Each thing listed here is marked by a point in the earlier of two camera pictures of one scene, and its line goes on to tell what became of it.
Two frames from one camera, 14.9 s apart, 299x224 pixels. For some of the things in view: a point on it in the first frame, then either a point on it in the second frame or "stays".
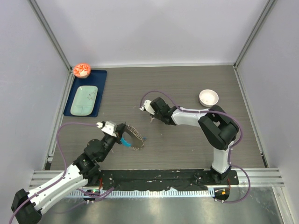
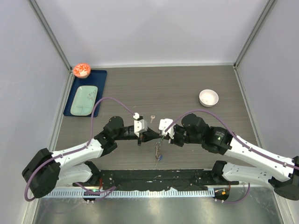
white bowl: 208,98 stays
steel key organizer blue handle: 137,143 to 158,156
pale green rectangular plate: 84,100 stays
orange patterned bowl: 81,70 stays
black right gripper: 155,115 to 174,140
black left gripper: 119,133 to 146,136
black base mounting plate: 162,179 stays
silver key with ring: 152,118 stays
